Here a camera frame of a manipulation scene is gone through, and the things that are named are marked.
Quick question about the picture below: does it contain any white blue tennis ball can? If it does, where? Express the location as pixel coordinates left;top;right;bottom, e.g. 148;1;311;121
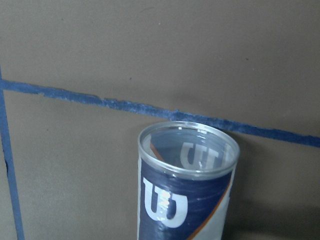
137;121;240;240

